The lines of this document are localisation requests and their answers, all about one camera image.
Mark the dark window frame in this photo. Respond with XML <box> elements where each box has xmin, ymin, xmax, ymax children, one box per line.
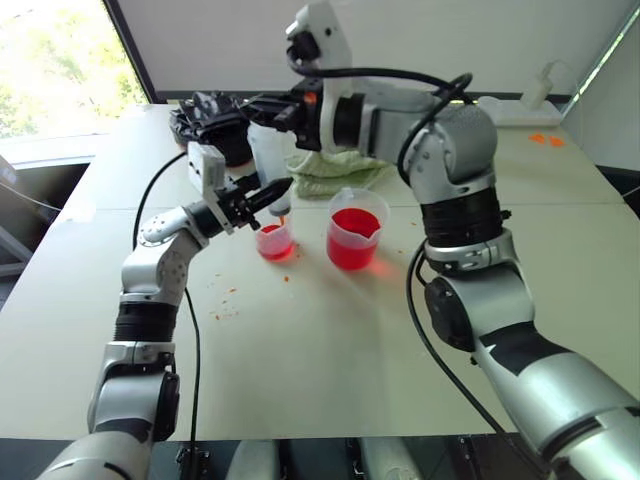
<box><xmin>101</xmin><ymin>0</ymin><xmax>159</xmax><ymax>105</ymax></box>

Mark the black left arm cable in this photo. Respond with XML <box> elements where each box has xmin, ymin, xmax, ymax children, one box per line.
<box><xmin>131</xmin><ymin>150</ymin><xmax>202</xmax><ymax>480</ymax></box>

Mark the green towel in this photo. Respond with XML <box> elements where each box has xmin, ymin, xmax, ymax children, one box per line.
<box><xmin>286</xmin><ymin>149</ymin><xmax>395</xmax><ymax>201</ymax></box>

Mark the large beaker red liquid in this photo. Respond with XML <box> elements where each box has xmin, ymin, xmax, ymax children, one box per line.
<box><xmin>326</xmin><ymin>186</ymin><xmax>391</xmax><ymax>272</ymax></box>

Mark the grey rounded shape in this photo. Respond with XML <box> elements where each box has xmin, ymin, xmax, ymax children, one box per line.
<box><xmin>226</xmin><ymin>438</ymin><xmax>282</xmax><ymax>480</ymax></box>
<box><xmin>358</xmin><ymin>436</ymin><xmax>427</xmax><ymax>480</ymax></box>

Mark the small clear measuring cup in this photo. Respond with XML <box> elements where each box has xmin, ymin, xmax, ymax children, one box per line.
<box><xmin>254</xmin><ymin>221</ymin><xmax>297</xmax><ymax>262</ymax></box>

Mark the black table bracket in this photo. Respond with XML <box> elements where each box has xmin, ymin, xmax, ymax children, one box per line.
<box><xmin>456</xmin><ymin>433</ymin><xmax>484</xmax><ymax>464</ymax></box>
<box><xmin>173</xmin><ymin>446</ymin><xmax>212</xmax><ymax>469</ymax></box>

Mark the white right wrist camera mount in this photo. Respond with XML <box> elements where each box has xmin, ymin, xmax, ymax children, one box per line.
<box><xmin>285</xmin><ymin>1</ymin><xmax>354</xmax><ymax>152</ymax></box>

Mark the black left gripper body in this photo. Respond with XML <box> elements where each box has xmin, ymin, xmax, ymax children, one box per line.
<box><xmin>214</xmin><ymin>174</ymin><xmax>261</xmax><ymax>231</ymax></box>

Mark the white charger plug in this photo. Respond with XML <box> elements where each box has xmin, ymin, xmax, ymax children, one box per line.
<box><xmin>521</xmin><ymin>59</ymin><xmax>575</xmax><ymax>109</ymax></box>

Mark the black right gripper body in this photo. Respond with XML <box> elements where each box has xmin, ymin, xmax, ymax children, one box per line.
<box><xmin>288</xmin><ymin>78</ymin><xmax>327</xmax><ymax>151</ymax></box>

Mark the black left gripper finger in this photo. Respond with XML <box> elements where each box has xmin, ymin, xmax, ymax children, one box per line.
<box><xmin>246</xmin><ymin>177</ymin><xmax>292</xmax><ymax>212</ymax></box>
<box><xmin>229</xmin><ymin>171</ymin><xmax>263</xmax><ymax>192</ymax></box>

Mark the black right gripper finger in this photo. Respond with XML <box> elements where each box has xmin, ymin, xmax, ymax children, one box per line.
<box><xmin>239</xmin><ymin>93</ymin><xmax>297</xmax><ymax>115</ymax></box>
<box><xmin>256</xmin><ymin>104</ymin><xmax>302</xmax><ymax>135</ymax></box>

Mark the black plastic bag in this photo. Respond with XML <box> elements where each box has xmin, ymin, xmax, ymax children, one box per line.
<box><xmin>168</xmin><ymin>90</ymin><xmax>257</xmax><ymax>169</ymax></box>

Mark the white plastic bottle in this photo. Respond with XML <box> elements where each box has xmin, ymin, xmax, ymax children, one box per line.
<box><xmin>246</xmin><ymin>121</ymin><xmax>295</xmax><ymax>227</ymax></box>

